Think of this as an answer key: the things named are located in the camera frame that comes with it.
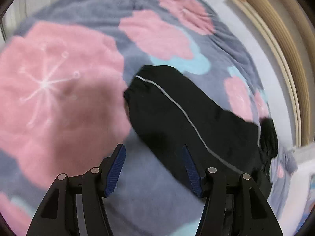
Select grey floral fleece blanket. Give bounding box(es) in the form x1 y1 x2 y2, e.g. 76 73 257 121
0 0 299 236

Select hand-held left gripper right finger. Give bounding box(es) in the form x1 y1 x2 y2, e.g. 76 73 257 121
183 145 284 236

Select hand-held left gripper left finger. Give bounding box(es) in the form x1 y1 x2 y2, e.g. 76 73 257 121
26 144 127 236

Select white printed cloth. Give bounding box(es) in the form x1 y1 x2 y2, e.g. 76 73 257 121
278 146 315 228

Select black pants with grey piping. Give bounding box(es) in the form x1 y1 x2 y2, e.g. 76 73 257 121
123 64 279 203

